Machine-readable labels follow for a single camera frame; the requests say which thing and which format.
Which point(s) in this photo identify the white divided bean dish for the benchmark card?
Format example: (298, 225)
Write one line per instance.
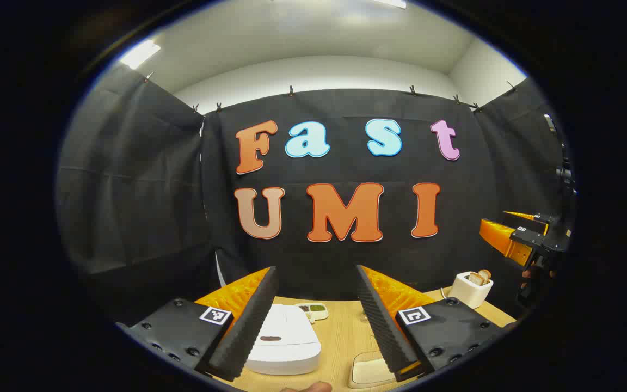
(313, 310)

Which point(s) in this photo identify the cream tray of rice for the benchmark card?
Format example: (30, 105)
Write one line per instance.
(370, 373)

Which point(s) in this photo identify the white toaster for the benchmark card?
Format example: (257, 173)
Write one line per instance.
(468, 294)

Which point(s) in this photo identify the bread slice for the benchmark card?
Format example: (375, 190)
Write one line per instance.
(475, 279)
(486, 274)

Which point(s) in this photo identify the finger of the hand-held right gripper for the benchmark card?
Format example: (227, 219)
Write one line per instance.
(501, 239)
(528, 222)

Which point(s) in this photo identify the white rice cooker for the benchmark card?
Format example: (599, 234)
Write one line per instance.
(286, 340)

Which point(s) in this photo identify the black backdrop cloth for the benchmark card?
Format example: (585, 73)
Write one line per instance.
(346, 256)

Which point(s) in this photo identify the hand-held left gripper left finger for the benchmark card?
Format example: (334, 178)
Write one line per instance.
(248, 326)

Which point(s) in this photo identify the ceiling light panel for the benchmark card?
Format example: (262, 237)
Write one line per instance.
(391, 2)
(139, 53)

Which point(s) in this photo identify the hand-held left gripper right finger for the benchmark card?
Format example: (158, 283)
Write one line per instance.
(384, 332)

